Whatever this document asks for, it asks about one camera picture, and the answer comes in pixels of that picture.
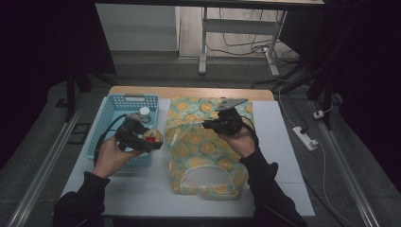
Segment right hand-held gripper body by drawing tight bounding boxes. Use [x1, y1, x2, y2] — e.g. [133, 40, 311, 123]
[214, 97, 250, 137]

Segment black curtain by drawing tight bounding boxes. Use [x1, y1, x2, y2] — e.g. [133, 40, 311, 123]
[0, 0, 117, 162]
[278, 0, 401, 190]

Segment black floor cables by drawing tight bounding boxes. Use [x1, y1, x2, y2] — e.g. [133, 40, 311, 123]
[204, 9, 301, 60]

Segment black stand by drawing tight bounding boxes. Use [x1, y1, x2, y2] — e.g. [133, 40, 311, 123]
[55, 62, 93, 124]

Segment white power strip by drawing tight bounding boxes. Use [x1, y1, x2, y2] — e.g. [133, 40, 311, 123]
[291, 126, 319, 152]

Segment person's right hand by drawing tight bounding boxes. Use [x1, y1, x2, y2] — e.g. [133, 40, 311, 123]
[218, 126, 258, 159]

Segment white power strip cable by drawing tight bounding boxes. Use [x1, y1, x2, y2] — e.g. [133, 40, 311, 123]
[316, 138, 357, 227]

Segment light grey cabinet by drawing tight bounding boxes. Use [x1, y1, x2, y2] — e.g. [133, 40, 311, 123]
[95, 3, 182, 52]

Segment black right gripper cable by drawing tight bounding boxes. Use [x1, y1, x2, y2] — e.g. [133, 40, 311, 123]
[242, 115, 260, 148]

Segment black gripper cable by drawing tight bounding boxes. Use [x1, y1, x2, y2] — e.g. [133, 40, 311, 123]
[242, 115, 260, 148]
[93, 113, 129, 166]

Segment white metal desk frame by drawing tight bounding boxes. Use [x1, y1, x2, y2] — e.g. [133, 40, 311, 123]
[198, 7, 288, 77]

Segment aluminium floor rail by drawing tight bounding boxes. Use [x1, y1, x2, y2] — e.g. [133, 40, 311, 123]
[308, 100, 381, 227]
[6, 94, 93, 227]

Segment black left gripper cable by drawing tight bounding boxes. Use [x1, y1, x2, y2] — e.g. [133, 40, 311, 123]
[93, 113, 129, 166]

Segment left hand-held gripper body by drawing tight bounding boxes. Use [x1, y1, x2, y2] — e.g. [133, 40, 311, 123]
[113, 112, 152, 153]

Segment light blue perforated plastic basket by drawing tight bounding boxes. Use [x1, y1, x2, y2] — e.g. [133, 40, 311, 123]
[85, 93, 160, 167]

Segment person's left hand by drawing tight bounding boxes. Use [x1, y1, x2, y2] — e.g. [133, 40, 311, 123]
[93, 136, 143, 180]

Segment orange print teal bag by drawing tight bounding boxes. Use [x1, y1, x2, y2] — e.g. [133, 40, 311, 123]
[165, 96, 254, 201]

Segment yellow and red snack packet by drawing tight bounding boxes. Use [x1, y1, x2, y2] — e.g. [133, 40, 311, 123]
[143, 128, 165, 150]

